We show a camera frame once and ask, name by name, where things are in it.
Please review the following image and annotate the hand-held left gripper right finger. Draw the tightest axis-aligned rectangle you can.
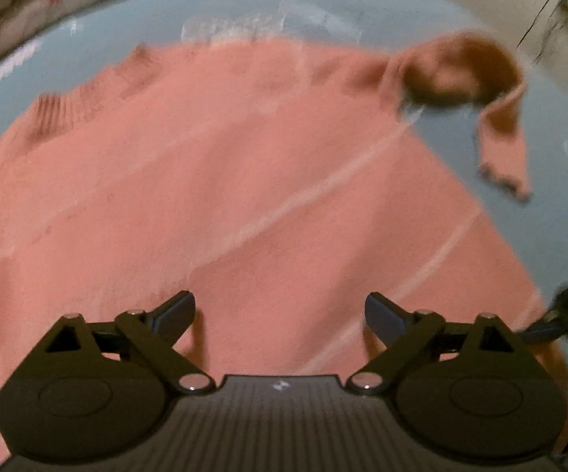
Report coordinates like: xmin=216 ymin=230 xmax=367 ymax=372
xmin=345 ymin=291 xmax=517 ymax=395

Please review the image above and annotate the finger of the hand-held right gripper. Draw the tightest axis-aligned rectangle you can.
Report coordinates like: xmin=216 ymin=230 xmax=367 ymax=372
xmin=521 ymin=321 xmax=566 ymax=345

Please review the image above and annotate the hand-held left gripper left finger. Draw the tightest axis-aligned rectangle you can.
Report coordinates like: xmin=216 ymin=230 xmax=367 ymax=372
xmin=43 ymin=290 xmax=216 ymax=395

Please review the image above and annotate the pink knitted sweater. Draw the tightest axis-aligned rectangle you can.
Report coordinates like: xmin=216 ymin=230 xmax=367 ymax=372
xmin=0 ymin=32 xmax=568 ymax=468

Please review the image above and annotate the folded pink floral quilt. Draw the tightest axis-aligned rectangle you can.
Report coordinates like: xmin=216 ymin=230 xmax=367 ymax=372
xmin=0 ymin=0 xmax=405 ymax=84

